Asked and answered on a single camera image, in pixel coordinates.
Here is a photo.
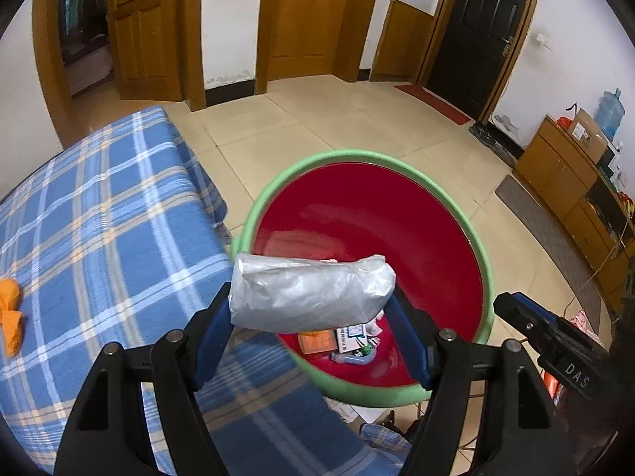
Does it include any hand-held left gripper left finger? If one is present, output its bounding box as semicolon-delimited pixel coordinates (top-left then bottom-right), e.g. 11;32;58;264
52;282;235;476

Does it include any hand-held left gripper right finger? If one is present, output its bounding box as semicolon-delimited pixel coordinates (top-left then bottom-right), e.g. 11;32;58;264
384;290;579;476

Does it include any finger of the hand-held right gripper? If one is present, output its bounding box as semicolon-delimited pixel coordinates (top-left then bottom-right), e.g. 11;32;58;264
493;292;565;354

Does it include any silver plastic packet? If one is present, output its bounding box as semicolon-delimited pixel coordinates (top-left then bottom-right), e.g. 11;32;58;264
229;253;396;333

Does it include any red bucket with green rim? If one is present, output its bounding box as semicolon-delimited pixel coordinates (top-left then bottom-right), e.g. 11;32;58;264
229;149;495;408

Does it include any floral cloth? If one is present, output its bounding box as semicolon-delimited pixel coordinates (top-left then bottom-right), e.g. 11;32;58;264
568;310;601;343

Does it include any white box with blue print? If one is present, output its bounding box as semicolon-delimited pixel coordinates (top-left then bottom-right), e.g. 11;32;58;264
335;322;370;350

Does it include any grey floor mat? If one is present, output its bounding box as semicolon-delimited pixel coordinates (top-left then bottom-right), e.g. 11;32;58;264
496;175;603;338

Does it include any orange packet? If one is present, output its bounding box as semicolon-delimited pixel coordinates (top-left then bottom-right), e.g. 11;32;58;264
298;330;338;355

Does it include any blue checked cloth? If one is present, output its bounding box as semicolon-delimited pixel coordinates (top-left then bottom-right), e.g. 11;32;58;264
360;424;412;457

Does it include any wooden cabinet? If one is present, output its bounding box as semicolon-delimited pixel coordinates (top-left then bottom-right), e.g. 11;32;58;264
513;115;635;303

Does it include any white microwave oven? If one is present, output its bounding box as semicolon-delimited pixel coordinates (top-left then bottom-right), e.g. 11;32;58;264
598;146;626;174

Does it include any blue plaid tablecloth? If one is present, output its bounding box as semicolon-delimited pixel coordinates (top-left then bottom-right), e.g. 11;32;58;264
0;106;412;476

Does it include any cardboard box on cabinet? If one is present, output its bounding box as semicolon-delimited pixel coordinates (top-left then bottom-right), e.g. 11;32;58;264
568;108;608;164

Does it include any orange crumpled piece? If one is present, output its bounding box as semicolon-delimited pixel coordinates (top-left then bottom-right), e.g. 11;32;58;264
0;278;23;311
0;310;27;358

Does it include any blue water jug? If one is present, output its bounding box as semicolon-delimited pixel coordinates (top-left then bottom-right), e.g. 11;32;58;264
595;88;623;140

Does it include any red door mat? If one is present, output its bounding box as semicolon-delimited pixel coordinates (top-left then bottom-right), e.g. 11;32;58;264
394;84;472;126

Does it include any black entrance door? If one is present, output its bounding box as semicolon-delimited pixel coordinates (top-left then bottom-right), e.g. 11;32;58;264
427;0;535;119

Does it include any open wooden door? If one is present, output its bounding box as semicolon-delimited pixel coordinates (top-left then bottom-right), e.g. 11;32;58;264
106;0;192;102

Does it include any closed wooden door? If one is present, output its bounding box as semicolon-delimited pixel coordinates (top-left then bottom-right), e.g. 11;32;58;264
255;0;385;95

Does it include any thin floor cable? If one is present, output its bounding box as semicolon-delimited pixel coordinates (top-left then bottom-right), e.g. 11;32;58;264
570;238;631;308

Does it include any wooden wall panel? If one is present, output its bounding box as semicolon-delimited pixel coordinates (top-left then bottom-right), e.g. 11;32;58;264
369;0;437;83

